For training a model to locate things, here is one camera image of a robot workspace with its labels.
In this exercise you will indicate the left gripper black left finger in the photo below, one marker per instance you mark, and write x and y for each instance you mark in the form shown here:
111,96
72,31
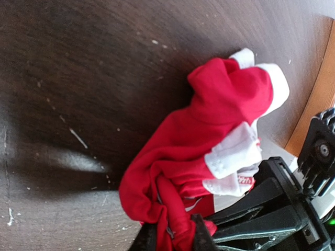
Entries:
146,239

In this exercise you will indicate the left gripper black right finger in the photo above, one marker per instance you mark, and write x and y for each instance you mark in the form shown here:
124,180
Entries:
202,239

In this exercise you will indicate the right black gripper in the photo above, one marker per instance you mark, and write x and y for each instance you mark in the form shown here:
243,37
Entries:
275,215

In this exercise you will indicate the red white underwear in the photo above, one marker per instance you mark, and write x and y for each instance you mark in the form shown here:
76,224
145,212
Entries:
211,147

